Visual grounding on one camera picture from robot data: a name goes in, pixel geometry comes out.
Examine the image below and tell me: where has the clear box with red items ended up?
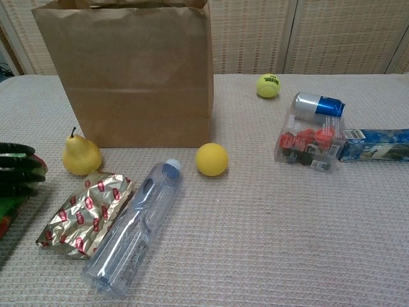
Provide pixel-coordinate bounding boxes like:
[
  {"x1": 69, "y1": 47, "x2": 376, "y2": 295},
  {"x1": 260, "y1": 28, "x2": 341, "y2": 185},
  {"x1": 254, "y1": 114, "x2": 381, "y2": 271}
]
[{"x1": 274, "y1": 108, "x2": 347, "y2": 173}]

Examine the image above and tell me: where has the green chips tube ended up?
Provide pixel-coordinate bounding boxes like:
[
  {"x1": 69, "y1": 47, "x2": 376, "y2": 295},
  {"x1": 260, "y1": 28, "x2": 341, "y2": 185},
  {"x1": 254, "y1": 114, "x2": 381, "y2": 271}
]
[{"x1": 0, "y1": 153, "x2": 49, "y2": 240}]

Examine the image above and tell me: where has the yellow green tennis ball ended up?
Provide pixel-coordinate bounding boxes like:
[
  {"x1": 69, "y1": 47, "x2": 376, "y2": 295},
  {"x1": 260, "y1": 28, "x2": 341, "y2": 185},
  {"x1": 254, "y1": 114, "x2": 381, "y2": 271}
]
[{"x1": 256, "y1": 73, "x2": 282, "y2": 99}]

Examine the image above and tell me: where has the woven folding screen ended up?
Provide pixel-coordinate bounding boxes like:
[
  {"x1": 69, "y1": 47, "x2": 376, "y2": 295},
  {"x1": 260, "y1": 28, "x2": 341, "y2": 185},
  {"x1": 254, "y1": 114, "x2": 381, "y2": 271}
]
[{"x1": 0, "y1": 0, "x2": 409, "y2": 76}]

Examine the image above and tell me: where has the gold foil snack packet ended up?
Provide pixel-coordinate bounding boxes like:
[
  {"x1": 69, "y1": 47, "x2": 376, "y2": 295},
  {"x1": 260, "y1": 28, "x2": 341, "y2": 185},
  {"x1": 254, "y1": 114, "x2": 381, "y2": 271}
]
[{"x1": 35, "y1": 171, "x2": 134, "y2": 260}]

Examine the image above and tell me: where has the white woven tablecloth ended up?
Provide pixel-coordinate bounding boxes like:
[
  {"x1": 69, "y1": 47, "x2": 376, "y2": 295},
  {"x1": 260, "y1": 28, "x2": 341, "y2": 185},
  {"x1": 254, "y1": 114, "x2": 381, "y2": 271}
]
[{"x1": 0, "y1": 73, "x2": 409, "y2": 307}]

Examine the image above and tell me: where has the brown paper bag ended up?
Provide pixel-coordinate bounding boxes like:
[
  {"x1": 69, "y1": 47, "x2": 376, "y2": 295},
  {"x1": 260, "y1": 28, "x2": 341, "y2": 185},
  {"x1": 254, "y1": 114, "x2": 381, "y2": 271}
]
[{"x1": 31, "y1": 0, "x2": 214, "y2": 149}]

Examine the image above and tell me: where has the clear plastic water bottle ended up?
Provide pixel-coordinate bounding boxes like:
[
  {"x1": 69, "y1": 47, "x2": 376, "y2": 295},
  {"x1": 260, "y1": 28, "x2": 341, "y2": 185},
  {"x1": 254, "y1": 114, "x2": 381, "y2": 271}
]
[{"x1": 81, "y1": 159, "x2": 185, "y2": 300}]

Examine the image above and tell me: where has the yellow pear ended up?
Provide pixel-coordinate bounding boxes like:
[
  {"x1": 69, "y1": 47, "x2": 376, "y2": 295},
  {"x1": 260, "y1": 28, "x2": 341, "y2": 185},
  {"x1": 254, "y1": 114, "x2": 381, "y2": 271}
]
[{"x1": 61, "y1": 127, "x2": 103, "y2": 177}]

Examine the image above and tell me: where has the blue cookie package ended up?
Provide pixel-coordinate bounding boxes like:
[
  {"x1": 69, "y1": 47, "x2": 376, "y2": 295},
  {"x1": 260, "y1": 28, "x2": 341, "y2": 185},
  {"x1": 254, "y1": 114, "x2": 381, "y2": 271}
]
[{"x1": 338, "y1": 128, "x2": 409, "y2": 163}]

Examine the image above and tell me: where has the blue silver drink can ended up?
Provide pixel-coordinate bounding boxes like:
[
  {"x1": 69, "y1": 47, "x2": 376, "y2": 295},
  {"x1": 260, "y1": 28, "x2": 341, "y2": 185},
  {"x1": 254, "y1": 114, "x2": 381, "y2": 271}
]
[{"x1": 292, "y1": 91, "x2": 347, "y2": 122}]

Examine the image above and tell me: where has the yellow foam ball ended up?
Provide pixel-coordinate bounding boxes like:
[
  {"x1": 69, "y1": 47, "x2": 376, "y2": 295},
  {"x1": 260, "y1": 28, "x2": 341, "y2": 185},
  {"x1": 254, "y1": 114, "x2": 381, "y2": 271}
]
[{"x1": 196, "y1": 143, "x2": 229, "y2": 177}]

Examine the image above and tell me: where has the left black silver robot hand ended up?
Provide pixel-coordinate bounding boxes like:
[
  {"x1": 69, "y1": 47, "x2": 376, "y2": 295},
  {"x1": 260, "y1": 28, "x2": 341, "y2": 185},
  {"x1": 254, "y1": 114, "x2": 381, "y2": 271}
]
[{"x1": 0, "y1": 143, "x2": 45, "y2": 196}]

